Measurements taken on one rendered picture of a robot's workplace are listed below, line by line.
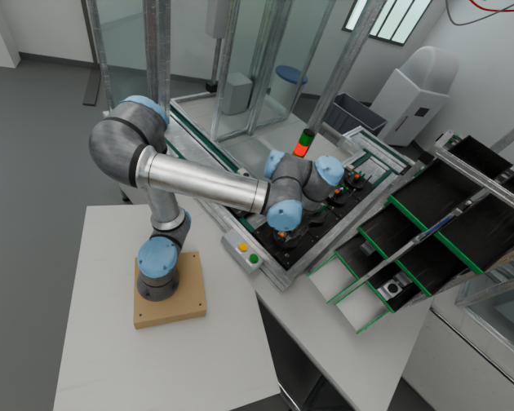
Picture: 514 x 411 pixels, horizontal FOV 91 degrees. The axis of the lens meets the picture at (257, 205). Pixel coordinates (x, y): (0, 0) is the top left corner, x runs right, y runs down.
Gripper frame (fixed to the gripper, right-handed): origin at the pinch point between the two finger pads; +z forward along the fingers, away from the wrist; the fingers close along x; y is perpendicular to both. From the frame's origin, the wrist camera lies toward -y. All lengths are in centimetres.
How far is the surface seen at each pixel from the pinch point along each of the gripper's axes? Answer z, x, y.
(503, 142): -27, 39, -127
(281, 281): 29.1, 8.6, -1.9
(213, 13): -31, -105, -44
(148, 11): -37, -87, 1
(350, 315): 22.8, 37.1, -11.2
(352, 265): 3.2, 23.5, -13.8
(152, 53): -23, -87, 0
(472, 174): -42, 26, -23
